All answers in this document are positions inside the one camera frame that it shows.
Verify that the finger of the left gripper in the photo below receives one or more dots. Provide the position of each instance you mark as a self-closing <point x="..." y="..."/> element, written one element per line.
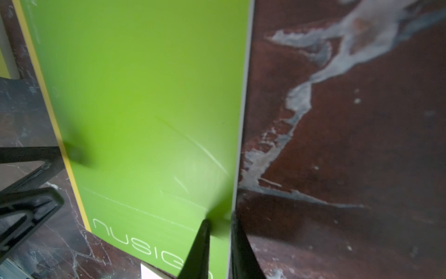
<point x="41" y="165"/>
<point x="23" y="213"/>

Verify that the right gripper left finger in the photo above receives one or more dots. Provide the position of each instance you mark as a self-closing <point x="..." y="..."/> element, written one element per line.
<point x="196" y="265"/>

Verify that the notebook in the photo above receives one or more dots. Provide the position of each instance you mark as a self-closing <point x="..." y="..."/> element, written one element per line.
<point x="146" y="99"/>

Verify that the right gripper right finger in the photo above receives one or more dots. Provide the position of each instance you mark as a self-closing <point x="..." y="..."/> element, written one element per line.
<point x="243" y="261"/>

